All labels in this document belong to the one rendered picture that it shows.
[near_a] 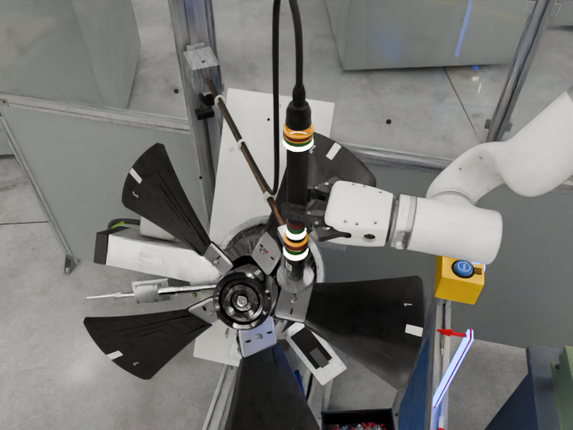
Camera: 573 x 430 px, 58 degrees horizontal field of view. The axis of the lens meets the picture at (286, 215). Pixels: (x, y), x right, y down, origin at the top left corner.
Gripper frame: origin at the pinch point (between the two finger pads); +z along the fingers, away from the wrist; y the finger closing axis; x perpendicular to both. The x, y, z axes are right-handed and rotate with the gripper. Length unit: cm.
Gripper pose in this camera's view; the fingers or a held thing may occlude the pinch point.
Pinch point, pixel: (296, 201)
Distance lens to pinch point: 85.0
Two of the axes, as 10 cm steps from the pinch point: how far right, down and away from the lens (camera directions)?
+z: -9.7, -1.8, 1.4
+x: 0.2, -6.7, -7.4
